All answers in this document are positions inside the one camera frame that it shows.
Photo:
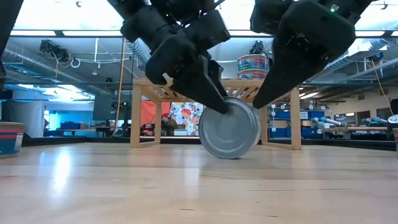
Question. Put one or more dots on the floral print poster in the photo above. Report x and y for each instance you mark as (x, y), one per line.
(186, 116)

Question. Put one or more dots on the wooden workbench top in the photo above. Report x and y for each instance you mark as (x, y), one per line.
(357, 128)

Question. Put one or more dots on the black aluminium table frame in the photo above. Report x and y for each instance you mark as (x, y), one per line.
(77, 141)

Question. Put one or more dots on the white cloth partition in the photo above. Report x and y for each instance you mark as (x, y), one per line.
(25, 118)

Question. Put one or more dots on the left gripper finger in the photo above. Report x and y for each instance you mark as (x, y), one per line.
(205, 90)
(217, 71)

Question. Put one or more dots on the blue storage bin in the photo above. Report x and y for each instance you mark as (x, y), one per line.
(283, 115)
(317, 114)
(311, 133)
(280, 133)

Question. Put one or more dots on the white blue cylinder device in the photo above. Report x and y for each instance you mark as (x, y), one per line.
(331, 121)

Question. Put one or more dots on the dark grey monitor panel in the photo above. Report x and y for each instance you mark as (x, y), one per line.
(102, 107)

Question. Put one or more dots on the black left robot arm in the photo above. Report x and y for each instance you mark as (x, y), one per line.
(133, 6)

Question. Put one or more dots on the orange red partition panel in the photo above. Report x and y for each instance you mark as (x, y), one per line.
(149, 112)

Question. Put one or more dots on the person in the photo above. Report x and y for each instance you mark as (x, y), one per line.
(169, 124)

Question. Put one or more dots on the black hanging camera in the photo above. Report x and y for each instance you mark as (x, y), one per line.
(257, 48)

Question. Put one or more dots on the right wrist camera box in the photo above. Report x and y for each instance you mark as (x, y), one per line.
(267, 15)

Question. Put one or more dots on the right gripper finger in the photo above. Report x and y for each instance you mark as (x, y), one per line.
(286, 74)

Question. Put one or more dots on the wooden slatted shelf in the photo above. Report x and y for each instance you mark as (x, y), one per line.
(136, 124)

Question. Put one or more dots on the silver ventilation duct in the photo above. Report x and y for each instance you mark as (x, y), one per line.
(342, 60)

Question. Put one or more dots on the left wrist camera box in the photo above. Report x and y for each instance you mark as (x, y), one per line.
(208, 29)

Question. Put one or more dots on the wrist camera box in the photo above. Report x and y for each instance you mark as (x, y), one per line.
(267, 15)
(208, 29)

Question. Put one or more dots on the black ceiling camera rig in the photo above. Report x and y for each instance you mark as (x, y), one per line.
(54, 49)

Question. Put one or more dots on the black round device white rim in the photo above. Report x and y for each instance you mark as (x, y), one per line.
(393, 122)

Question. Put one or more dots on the gold lid blue label can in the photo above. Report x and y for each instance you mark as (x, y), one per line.
(252, 63)
(252, 75)
(11, 140)
(230, 130)

